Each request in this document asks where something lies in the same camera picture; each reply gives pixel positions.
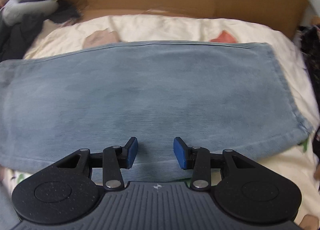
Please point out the black garment pile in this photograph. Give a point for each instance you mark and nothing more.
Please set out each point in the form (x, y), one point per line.
(17, 39)

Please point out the grey plush toy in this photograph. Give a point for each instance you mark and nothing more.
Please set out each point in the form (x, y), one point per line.
(14, 10)

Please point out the light blue denim jeans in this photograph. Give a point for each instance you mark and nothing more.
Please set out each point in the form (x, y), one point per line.
(212, 95)

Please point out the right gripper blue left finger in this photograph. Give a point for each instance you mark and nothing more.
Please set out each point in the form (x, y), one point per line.
(130, 152)

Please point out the cream bear print bedsheet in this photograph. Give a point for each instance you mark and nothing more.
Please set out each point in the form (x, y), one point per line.
(297, 163)

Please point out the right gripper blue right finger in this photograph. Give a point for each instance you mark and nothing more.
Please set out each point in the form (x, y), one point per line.
(181, 151)

